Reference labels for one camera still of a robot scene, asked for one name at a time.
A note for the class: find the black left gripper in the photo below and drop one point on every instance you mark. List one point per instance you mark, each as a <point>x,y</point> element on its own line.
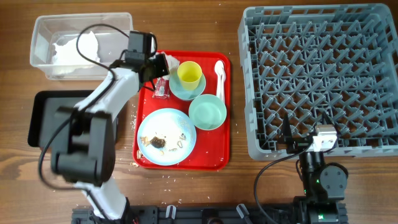
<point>163,68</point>

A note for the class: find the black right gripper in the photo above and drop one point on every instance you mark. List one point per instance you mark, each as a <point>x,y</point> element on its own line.
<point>296,143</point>

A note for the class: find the white napkin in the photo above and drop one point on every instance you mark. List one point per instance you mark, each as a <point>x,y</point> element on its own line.
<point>173,65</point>

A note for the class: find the red ketchup packet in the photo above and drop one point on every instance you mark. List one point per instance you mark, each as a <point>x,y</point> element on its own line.
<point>162,89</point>

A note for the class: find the yellow plastic cup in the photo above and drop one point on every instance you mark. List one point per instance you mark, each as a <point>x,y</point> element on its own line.
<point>189,74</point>

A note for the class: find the mint green bowl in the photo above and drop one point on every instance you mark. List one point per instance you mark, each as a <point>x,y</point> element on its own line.
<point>207,112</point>

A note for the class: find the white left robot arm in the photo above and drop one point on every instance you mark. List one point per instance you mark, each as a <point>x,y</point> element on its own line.
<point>82,145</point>

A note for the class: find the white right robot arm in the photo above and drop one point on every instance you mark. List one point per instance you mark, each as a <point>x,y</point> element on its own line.
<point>324,183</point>

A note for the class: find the grey-blue dishwasher rack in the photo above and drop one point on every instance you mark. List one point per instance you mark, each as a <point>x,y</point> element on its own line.
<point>302,62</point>

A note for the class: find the light blue small saucer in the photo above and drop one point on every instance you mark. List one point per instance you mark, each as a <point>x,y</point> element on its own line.
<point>186,95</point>

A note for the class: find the red plastic tray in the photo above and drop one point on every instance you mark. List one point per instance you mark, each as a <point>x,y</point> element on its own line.
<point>212,150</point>

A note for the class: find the white plastic spoon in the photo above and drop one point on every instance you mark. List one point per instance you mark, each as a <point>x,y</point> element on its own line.
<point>221,77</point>

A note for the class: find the light blue dinner plate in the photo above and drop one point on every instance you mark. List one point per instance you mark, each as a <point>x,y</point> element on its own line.
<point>170,123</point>

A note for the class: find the clear plastic bin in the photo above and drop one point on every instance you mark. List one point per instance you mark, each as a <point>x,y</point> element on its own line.
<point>111,30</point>

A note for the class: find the white crumpled paper in bin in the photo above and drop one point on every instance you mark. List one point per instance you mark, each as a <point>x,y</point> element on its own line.
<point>67,54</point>

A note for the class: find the black rectangular tray bin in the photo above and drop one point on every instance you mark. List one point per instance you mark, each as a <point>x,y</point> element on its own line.
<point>46,103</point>

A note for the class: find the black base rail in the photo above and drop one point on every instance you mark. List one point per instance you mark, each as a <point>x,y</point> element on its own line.
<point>280,213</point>

